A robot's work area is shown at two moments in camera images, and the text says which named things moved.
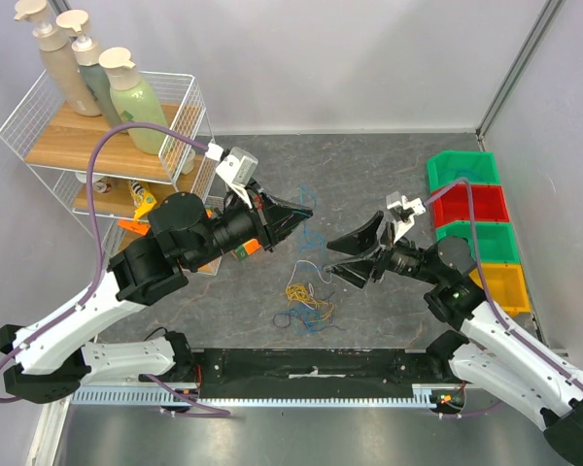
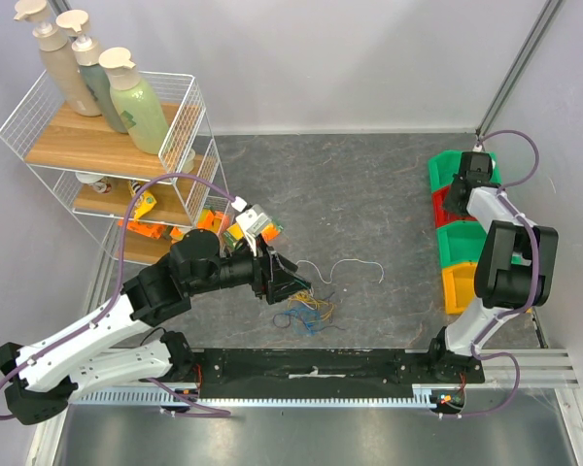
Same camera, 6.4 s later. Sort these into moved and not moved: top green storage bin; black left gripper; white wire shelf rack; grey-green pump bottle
Moved: black left gripper
Not moved: top green storage bin; white wire shelf rack; grey-green pump bottle
